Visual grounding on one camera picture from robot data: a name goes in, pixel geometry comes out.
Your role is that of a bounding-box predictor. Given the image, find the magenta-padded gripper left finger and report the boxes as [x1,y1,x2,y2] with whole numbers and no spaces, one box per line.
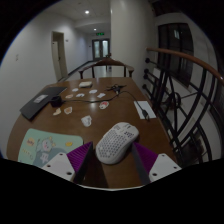
[41,141,95,185]

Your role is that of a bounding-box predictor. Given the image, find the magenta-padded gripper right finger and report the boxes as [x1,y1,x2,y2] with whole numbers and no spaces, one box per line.
[130,142,183,185]

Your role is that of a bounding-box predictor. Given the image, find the white honeycomb computer mouse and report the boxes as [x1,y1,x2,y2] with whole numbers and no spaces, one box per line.
[95,121,140,165]

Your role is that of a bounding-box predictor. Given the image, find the light green cartoon mouse pad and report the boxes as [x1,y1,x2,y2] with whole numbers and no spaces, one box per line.
[17,128,84,168]

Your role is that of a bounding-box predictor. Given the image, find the small beige sticker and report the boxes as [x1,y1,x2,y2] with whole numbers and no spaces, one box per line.
[52,107,63,117]

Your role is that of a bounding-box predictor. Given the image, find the white paper sheet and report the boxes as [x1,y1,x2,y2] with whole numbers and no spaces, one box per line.
[133,100,157,120]

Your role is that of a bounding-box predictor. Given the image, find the black closed laptop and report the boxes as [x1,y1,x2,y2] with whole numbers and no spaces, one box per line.
[19,86,68,121]

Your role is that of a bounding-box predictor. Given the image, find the red and white sticker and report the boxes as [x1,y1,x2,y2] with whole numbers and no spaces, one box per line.
[98,100,110,110]

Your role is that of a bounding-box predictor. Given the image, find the small flat white box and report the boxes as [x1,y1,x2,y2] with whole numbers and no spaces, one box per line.
[78,80,93,89]

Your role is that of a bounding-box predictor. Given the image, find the white side doorway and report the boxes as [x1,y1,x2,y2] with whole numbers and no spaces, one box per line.
[50,31,69,82]

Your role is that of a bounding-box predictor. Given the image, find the black railing with wooden handrail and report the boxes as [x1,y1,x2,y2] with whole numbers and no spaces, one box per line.
[142,46,224,164]

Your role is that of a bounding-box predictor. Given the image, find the wooden armchair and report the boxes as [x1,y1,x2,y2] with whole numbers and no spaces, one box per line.
[78,56,135,80]

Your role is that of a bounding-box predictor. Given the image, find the dark framed window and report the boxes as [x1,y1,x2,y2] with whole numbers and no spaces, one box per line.
[157,22,195,88]

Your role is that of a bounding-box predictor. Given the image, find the glass double door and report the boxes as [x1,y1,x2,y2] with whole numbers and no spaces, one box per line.
[91,38,111,61]

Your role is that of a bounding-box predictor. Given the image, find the thin black cable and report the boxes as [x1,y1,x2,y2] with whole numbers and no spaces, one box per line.
[60,89,150,122]

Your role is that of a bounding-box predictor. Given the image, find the black tangled cable bundle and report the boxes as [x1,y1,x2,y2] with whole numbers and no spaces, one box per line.
[106,84,128,95]

